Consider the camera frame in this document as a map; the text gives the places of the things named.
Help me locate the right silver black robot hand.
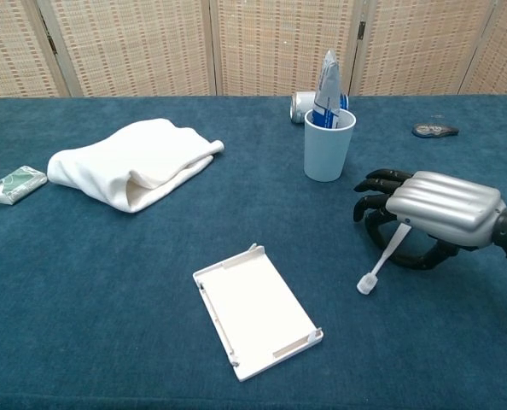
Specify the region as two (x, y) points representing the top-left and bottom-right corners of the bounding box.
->
(353, 168), (507, 271)

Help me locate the blue white toothpaste tube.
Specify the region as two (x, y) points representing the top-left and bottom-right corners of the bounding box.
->
(312, 49), (342, 129)

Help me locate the dark grey correction tape dispenser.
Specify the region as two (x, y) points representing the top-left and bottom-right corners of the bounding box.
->
(411, 122), (460, 138)

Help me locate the white rectangular plastic tray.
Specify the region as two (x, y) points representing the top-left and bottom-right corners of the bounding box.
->
(192, 243), (324, 383)

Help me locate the white toothbrush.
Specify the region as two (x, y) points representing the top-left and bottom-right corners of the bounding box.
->
(356, 224), (411, 296)

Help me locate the woven bamboo folding screen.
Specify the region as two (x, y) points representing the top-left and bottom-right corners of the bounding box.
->
(0, 0), (507, 106)

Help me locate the folded white towel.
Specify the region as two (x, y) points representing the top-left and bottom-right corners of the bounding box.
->
(47, 118), (225, 214)

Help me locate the green wrapped soap bar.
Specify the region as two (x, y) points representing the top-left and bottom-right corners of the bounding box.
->
(0, 165), (49, 208)

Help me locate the blue silver drink can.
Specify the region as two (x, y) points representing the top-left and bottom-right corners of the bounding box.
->
(290, 91), (350, 126)

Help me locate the blue table cloth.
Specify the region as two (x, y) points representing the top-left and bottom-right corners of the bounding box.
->
(0, 94), (507, 410)

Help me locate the white plastic cup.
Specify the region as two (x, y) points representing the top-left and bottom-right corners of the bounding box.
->
(303, 108), (358, 183)

